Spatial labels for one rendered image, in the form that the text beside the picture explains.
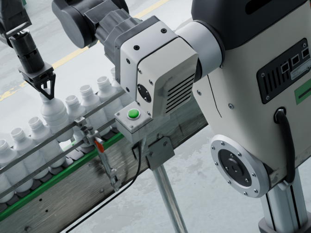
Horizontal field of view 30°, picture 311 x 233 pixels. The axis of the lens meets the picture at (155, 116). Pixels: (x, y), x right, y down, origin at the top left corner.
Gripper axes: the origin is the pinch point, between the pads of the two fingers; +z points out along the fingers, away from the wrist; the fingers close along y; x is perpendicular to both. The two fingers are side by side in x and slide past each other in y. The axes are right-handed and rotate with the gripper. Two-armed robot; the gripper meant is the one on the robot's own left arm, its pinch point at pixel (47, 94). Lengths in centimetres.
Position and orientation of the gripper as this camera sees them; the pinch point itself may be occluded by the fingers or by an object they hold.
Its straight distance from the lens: 165.6
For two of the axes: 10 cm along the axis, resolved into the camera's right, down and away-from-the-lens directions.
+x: 7.6, -5.3, 3.7
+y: 5.8, 3.2, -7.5
